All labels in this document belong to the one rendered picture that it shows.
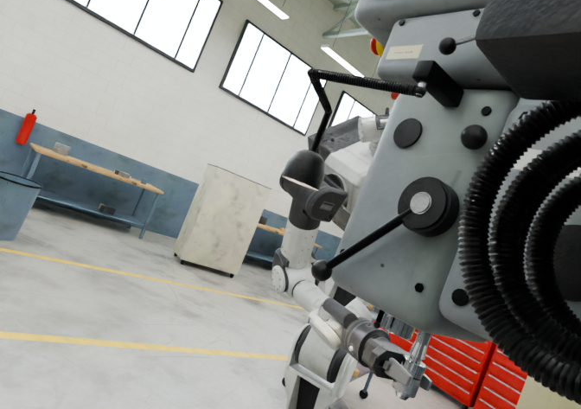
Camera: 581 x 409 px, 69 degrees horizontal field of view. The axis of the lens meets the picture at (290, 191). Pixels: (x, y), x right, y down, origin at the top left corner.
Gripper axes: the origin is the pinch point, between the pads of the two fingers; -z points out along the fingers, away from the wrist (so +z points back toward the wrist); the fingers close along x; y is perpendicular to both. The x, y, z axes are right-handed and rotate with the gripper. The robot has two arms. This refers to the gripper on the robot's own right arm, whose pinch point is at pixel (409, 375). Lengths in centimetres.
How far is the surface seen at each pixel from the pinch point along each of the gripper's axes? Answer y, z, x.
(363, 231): -22.4, -10.3, -30.7
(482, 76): -46, -20, -30
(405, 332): -11.3, -14.5, -20.7
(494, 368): 60, 232, 389
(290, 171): -27.4, 7.4, -36.4
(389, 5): -57, -2, -35
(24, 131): 24, 713, -146
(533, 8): -36, -43, -51
